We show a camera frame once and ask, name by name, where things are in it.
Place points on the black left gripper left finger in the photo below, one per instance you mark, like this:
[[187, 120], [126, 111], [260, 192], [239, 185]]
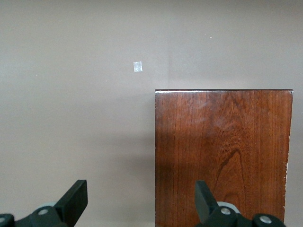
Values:
[[71, 205]]

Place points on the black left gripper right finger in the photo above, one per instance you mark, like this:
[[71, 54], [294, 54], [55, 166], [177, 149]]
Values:
[[204, 205]]

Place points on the dark brown wooden cabinet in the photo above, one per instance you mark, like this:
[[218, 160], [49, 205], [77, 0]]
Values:
[[222, 153]]

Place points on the small clear tape piece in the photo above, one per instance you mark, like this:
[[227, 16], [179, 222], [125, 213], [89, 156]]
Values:
[[137, 66]]

